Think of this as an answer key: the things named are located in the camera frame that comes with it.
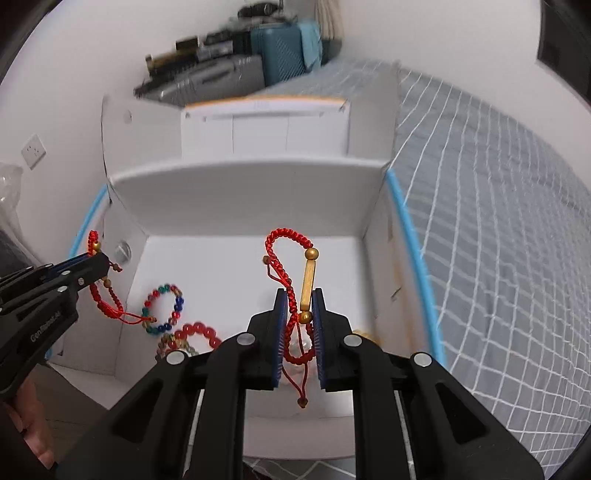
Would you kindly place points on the grey checked bedsheet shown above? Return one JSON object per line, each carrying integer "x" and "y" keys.
{"x": 498, "y": 221}

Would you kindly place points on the beige curtain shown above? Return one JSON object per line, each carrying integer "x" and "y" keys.
{"x": 330, "y": 18}

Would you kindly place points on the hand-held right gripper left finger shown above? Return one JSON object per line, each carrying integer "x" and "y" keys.
{"x": 278, "y": 350}

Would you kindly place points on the dark panel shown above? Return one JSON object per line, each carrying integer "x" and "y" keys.
{"x": 558, "y": 50}

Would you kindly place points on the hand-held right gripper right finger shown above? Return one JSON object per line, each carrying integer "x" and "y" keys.
{"x": 319, "y": 350}

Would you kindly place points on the white wall socket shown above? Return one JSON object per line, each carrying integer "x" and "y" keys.
{"x": 33, "y": 151}

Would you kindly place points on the person's left hand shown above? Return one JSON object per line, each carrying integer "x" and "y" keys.
{"x": 34, "y": 424}

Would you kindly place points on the blue hard suitcase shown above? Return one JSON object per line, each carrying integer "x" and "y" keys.
{"x": 277, "y": 53}

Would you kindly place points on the clear plastic bag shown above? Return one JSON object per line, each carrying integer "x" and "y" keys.
{"x": 9, "y": 189}

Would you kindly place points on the stack of dark boxes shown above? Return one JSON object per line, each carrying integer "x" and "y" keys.
{"x": 194, "y": 48}

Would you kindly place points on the white cardboard box blue edge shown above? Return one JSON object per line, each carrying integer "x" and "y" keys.
{"x": 240, "y": 198}

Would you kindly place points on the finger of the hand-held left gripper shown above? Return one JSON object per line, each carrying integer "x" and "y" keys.
{"x": 87, "y": 272}
{"x": 51, "y": 270}

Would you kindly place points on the white cardboard box orange edge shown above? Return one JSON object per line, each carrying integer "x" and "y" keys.
{"x": 263, "y": 129}

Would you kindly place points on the light blue cloth bag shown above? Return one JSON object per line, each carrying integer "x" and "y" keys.
{"x": 311, "y": 44}

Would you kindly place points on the grey hard suitcase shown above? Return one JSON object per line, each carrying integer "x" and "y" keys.
{"x": 217, "y": 78}

